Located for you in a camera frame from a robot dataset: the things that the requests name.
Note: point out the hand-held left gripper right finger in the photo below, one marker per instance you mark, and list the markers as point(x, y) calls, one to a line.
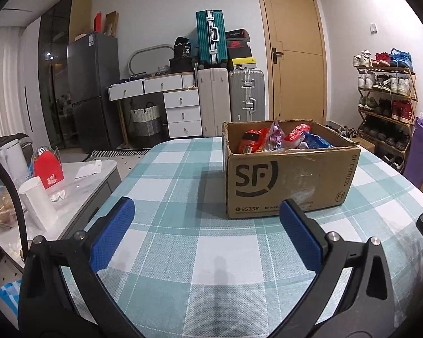
point(301, 236)

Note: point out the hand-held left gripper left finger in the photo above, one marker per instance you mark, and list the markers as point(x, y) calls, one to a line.
point(112, 236)

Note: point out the brown cardboard box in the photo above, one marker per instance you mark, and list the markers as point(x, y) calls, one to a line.
point(285, 183)

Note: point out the blue snack packet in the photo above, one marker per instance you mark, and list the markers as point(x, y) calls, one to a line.
point(317, 141)

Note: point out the purple white snack packet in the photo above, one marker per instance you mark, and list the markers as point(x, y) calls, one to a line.
point(275, 137)

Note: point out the white red balloon packet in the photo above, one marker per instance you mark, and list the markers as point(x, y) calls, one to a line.
point(296, 133)

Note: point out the red cartoon snack packet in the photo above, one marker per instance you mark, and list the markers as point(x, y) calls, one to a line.
point(252, 141)

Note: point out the purple bag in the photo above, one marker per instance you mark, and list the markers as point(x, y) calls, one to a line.
point(421, 148)

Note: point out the white coffee table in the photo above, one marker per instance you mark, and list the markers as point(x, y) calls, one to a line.
point(88, 183)

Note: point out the crumpled white tissue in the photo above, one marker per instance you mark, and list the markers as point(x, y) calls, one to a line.
point(58, 196)

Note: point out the small cardboard box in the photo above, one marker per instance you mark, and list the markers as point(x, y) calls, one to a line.
point(368, 144)

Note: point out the shoe rack with shoes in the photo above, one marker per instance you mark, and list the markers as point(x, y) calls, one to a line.
point(398, 109)

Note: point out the flat white tissue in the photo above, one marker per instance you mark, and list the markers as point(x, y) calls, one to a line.
point(88, 169)

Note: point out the white paper roll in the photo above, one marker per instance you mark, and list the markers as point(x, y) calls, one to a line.
point(38, 204)

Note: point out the black white patterned rug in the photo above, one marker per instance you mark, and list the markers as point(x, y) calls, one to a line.
point(120, 153)

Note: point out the red gift box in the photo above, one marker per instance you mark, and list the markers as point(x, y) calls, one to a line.
point(49, 172)

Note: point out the pile of loose shoes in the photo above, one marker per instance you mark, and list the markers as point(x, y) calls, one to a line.
point(345, 132)

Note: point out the wooden shoe rack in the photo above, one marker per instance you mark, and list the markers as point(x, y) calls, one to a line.
point(391, 71)

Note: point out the clear plastic container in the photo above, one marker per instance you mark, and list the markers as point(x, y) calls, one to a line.
point(0, 214)

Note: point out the woven laundry basket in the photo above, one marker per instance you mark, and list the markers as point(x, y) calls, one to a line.
point(146, 123)

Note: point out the blue white bag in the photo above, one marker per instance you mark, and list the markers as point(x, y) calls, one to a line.
point(8, 294)

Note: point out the white kettle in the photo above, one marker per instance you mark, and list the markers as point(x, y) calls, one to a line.
point(12, 158)

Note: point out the dark grey cloth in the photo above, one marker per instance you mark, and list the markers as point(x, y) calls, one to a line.
point(21, 139)

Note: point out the white desk with drawers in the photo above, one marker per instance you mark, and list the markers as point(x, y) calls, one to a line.
point(183, 112)

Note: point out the grey refrigerator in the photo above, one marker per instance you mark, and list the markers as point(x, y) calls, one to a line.
point(91, 88)

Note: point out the silver suitcase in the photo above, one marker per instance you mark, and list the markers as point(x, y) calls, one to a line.
point(246, 95)

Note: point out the tan wooden door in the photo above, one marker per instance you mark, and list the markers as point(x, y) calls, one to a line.
point(296, 77)

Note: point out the beige suitcase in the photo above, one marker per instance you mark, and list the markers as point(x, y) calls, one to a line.
point(213, 102)

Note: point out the dark glass cabinet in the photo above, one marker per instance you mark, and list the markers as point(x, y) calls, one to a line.
point(53, 77)

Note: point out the white wardrobe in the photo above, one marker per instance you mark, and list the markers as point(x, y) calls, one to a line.
point(31, 77)

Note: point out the oval mirror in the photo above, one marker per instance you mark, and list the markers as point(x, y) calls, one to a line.
point(144, 58)

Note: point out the yellow black shoe box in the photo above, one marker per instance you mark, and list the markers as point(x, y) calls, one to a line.
point(242, 64)

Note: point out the white sheer curtain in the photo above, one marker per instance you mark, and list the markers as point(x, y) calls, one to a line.
point(5, 88)

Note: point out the plain black shoe box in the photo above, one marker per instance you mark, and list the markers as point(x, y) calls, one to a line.
point(240, 52)

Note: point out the black bag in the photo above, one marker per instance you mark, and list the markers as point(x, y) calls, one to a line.
point(185, 47)

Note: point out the red black shoe box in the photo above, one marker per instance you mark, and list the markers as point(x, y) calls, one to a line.
point(238, 44)

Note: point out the black orange-rimmed shoe box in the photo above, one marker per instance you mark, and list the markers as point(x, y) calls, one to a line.
point(237, 35)

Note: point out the brown paper bag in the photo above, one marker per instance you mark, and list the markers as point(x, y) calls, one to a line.
point(112, 24)

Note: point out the red paper bag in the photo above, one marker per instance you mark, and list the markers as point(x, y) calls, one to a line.
point(98, 24)

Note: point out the teal suitcase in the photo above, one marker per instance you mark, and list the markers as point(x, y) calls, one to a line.
point(206, 38)

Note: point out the white light switch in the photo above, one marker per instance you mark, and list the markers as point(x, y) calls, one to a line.
point(373, 28)

